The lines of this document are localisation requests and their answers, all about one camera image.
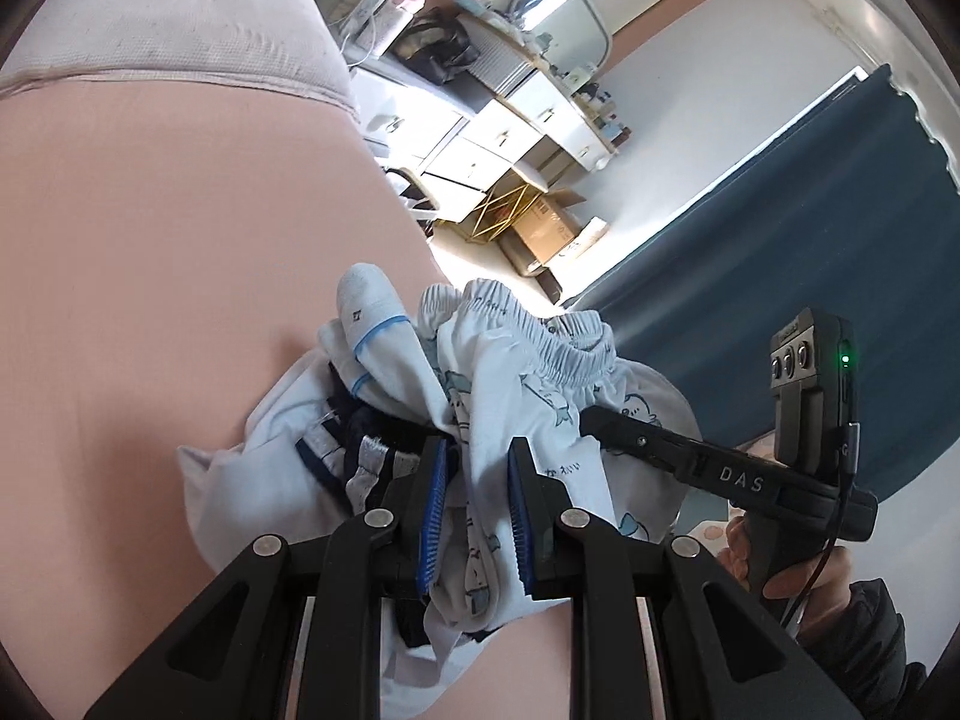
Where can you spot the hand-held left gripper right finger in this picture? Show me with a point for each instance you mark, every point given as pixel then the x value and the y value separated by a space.
pixel 519 521

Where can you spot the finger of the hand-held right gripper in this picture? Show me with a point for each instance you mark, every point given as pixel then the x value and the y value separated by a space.
pixel 637 439

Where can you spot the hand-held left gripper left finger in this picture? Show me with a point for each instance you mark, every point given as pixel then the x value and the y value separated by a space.
pixel 432 514

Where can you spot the light blue printed pajama pants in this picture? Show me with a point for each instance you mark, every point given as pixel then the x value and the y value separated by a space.
pixel 517 367

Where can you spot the person's right forearm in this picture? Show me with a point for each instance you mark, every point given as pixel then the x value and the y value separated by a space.
pixel 862 652

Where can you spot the person's right hand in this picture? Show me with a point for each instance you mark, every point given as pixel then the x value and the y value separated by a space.
pixel 814 581

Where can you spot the dark blue curtain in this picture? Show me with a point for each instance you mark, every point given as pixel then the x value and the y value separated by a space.
pixel 787 225

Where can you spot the cardboard box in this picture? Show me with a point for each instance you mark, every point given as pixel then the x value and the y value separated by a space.
pixel 551 232

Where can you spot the white dresser with drawers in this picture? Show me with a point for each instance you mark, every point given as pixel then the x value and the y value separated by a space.
pixel 487 135

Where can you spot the pink bed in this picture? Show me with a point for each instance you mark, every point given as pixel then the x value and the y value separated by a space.
pixel 187 240

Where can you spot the rounded vanity mirror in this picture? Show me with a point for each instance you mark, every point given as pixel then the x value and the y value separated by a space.
pixel 562 19

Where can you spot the black bag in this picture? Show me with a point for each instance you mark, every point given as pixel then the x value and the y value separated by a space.
pixel 435 49

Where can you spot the pink and white bottle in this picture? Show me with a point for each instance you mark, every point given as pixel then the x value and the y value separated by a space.
pixel 409 1

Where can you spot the white power strip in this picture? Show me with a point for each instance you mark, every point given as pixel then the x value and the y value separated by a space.
pixel 371 7

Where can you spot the pink pillow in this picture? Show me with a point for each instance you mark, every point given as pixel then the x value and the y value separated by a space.
pixel 165 22

